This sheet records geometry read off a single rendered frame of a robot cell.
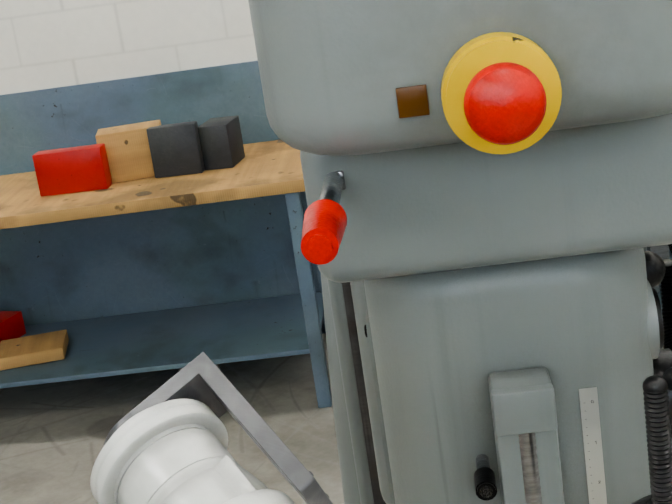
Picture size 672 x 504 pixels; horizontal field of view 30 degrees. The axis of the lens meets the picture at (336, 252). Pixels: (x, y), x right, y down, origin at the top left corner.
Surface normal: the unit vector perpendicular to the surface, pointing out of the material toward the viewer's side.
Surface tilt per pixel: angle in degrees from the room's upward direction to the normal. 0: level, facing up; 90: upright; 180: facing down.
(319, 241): 90
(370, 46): 90
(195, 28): 90
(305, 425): 0
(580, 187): 90
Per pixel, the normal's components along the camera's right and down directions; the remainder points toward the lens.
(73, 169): -0.09, 0.30
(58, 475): -0.14, -0.95
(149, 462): -0.37, -0.49
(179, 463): -0.08, -0.69
